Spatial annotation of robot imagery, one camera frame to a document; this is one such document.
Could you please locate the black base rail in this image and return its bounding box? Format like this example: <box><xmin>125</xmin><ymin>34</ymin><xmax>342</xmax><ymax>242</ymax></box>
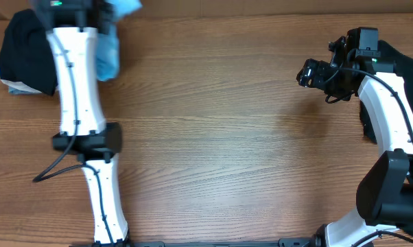
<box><xmin>69</xmin><ymin>238</ymin><xmax>317</xmax><ymax>247</ymax></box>

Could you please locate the black folded garment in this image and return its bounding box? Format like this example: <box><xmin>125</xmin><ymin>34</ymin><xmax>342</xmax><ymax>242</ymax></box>
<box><xmin>0</xmin><ymin>9</ymin><xmax>58</xmax><ymax>96</ymax></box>

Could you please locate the light blue t-shirt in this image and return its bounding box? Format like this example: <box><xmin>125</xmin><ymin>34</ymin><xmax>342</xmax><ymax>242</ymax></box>
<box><xmin>95</xmin><ymin>0</ymin><xmax>143</xmax><ymax>82</ymax></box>

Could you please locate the beige folded garment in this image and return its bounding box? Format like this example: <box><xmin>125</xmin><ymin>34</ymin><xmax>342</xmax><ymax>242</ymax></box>
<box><xmin>0</xmin><ymin>69</ymin><xmax>41</xmax><ymax>95</ymax></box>

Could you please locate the black crumpled garment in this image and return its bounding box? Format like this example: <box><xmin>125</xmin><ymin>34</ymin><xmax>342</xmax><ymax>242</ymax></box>
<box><xmin>359</xmin><ymin>40</ymin><xmax>413</xmax><ymax>236</ymax></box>

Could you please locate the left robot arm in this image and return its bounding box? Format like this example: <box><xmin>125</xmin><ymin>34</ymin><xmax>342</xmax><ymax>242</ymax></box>
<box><xmin>33</xmin><ymin>0</ymin><xmax>132</xmax><ymax>246</ymax></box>

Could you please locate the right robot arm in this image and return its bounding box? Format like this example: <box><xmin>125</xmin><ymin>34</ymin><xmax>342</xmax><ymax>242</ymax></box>
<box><xmin>296</xmin><ymin>27</ymin><xmax>413</xmax><ymax>246</ymax></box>

